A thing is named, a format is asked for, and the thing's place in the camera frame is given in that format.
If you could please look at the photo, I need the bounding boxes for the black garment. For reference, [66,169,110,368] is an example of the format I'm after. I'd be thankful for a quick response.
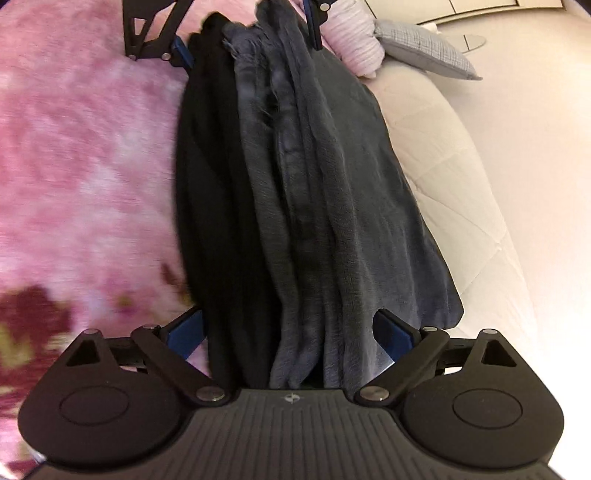
[174,13,278,388]

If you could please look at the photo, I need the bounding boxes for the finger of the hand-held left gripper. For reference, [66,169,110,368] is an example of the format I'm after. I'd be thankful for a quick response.
[122,0,195,70]
[302,0,335,51]

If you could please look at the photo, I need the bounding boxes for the grey plaid pillow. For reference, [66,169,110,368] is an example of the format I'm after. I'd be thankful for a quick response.
[373,18,483,81]

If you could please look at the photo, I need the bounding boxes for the cream quilted duvet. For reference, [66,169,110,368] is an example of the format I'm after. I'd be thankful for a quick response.
[369,58,550,365]

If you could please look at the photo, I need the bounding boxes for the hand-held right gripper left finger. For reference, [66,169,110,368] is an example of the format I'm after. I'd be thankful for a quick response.
[65,306,228,408]

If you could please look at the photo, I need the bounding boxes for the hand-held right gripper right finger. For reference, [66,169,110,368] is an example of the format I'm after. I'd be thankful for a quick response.
[355,309,518,408]

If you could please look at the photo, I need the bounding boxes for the pink striped pillow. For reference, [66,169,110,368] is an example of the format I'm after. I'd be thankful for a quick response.
[322,0,385,78]

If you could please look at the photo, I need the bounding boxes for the dark grey pants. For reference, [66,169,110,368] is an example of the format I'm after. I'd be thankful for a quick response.
[222,0,465,391]

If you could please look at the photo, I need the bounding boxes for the pink floral blanket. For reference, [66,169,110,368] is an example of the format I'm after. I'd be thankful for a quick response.
[0,0,208,480]

